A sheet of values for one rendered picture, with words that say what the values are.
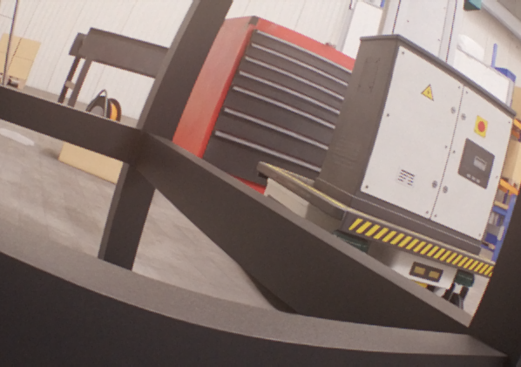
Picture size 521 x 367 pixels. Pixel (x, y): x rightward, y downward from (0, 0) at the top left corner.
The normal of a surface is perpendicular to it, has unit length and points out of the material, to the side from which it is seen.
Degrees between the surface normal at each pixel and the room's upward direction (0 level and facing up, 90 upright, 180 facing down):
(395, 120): 90
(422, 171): 90
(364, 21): 90
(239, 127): 90
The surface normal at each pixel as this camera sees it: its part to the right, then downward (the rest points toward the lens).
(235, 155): 0.34, 0.20
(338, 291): -0.87, -0.29
